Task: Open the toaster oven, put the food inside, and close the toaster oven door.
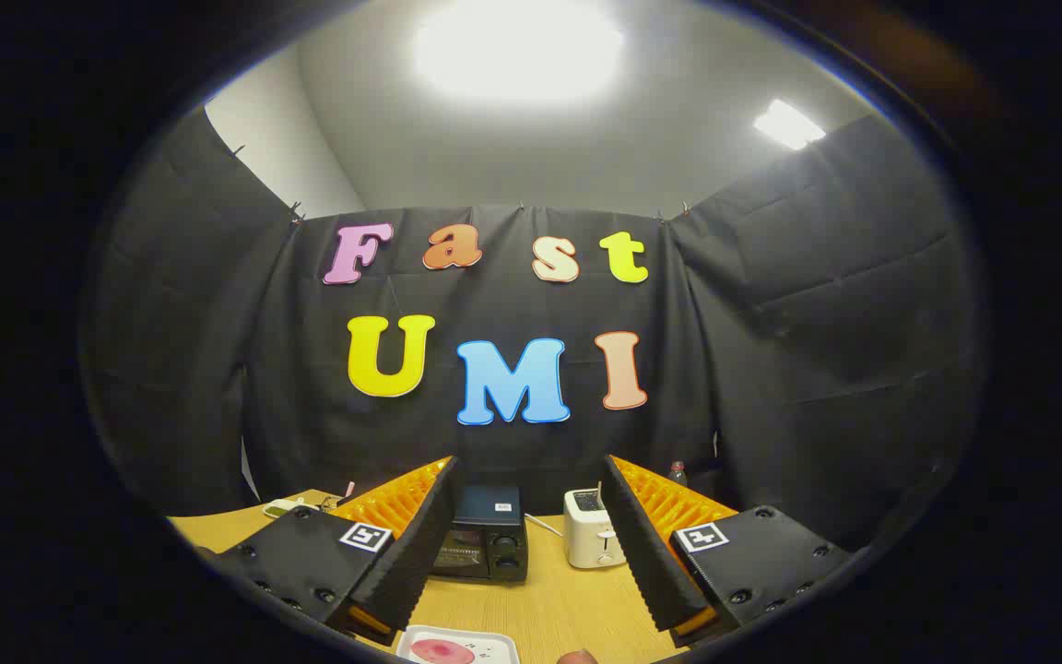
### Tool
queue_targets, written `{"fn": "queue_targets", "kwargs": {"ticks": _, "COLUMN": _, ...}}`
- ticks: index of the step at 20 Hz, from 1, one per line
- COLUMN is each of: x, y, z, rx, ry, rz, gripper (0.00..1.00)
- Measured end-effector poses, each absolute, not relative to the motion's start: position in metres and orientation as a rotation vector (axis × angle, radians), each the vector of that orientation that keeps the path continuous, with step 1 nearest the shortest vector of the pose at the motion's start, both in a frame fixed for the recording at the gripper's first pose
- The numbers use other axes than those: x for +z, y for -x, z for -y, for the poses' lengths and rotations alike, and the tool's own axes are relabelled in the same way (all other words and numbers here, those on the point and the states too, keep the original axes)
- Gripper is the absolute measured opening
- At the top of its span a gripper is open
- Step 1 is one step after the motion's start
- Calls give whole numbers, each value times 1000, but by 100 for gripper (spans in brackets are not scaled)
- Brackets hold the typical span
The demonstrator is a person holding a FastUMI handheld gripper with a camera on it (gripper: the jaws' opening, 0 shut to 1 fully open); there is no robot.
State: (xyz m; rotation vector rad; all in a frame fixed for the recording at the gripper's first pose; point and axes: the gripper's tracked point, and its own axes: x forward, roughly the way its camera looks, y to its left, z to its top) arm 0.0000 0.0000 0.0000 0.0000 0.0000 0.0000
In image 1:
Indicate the clear plastic bottle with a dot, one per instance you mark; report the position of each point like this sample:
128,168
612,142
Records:
678,474

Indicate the white pop-up toaster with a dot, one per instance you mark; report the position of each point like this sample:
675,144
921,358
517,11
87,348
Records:
589,539

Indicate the black toaster oven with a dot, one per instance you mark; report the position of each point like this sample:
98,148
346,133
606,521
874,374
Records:
489,535

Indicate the pink ham slice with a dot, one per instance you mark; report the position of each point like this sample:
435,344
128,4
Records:
443,653

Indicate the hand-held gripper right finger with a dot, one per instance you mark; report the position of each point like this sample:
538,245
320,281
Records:
643,544

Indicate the white divided bean dish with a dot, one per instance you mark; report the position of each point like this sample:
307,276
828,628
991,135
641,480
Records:
284,507

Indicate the white square plate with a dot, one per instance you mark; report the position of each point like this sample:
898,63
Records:
494,644

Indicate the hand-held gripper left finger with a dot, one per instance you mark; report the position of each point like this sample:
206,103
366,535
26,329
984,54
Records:
420,544

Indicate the small ceiling light panel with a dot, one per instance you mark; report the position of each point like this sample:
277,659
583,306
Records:
787,124

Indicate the large ceiling light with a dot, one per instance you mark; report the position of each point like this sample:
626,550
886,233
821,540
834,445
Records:
517,51

